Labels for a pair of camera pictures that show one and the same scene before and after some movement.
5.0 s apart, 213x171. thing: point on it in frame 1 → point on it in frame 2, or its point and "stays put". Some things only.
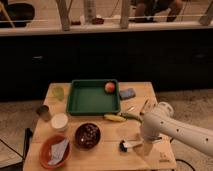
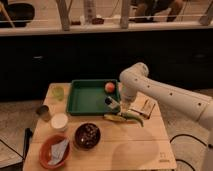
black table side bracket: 28,135 stays put
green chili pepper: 131,116 stays put
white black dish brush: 124,145 → 111,102
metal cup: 43,112 stays put
